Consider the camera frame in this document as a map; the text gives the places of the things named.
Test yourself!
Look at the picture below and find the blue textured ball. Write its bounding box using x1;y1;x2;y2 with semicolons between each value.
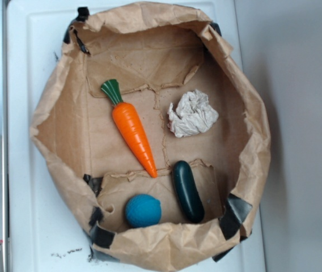
125;194;162;228

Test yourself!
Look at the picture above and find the dark green toy cucumber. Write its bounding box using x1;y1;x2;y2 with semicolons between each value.
172;160;205;223

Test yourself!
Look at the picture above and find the brown paper lined bin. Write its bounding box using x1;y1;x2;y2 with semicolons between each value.
30;2;270;271

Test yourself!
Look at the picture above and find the crumpled white paper ball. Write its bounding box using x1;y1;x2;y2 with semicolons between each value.
167;89;219;138

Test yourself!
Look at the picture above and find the orange plastic toy carrot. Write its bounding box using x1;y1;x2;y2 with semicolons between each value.
100;79;158;178

